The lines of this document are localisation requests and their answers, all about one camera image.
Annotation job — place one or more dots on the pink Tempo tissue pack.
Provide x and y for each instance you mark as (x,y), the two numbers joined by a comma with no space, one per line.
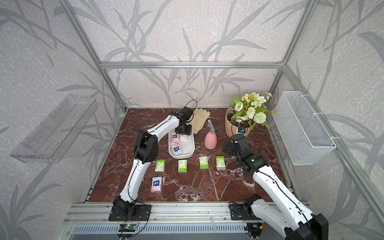
(175,138)

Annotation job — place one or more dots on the green tissue pack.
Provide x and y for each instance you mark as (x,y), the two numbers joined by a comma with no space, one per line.
(220,162)
(182,166)
(204,162)
(160,166)

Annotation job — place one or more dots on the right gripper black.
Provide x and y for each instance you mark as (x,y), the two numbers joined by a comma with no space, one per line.
(229,150)

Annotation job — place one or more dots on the terracotta flower pot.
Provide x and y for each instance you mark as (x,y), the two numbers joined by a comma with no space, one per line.
(233,129)

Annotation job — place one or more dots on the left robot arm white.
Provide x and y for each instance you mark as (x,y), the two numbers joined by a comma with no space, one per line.
(146,150)

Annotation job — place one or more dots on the pink tissue pack hidden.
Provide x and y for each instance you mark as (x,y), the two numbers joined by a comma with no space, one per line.
(176,149)

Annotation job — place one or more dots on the right controller board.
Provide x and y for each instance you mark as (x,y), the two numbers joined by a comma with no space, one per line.
(254,228)

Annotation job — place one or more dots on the white wire basket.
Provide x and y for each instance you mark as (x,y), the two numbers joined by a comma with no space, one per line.
(305,137)

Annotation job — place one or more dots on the left controller board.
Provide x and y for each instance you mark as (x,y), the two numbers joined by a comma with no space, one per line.
(127,228)

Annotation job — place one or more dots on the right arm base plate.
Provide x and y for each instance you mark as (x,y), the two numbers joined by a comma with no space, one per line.
(241,212)

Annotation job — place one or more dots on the aluminium front rail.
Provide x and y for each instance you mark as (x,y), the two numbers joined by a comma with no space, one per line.
(161,212)

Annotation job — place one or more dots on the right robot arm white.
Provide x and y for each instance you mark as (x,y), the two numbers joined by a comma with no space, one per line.
(291,218)

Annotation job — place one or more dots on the controller board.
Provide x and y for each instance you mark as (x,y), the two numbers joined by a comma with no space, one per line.
(127,228)
(254,228)

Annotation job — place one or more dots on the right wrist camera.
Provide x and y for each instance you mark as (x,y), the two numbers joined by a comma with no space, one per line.
(242,130)

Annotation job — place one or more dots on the clear acrylic wall shelf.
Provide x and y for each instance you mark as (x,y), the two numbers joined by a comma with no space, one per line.
(49,142)

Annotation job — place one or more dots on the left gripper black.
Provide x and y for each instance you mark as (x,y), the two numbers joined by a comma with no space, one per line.
(188,133)

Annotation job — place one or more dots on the artificial green white flowers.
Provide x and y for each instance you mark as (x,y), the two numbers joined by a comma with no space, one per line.
(250,110)

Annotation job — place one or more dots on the pink spray bottle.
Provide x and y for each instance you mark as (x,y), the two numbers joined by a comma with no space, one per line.
(211,137)

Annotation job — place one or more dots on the pink blue Tempo pack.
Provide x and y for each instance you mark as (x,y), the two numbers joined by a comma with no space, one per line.
(156,184)

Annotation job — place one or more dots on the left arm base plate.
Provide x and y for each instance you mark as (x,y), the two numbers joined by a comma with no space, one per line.
(131,212)

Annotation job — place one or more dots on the beige work glove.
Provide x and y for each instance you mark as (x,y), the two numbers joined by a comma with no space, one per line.
(198,119)

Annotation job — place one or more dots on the white plastic storage box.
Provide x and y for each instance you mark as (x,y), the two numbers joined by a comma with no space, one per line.
(187,146)

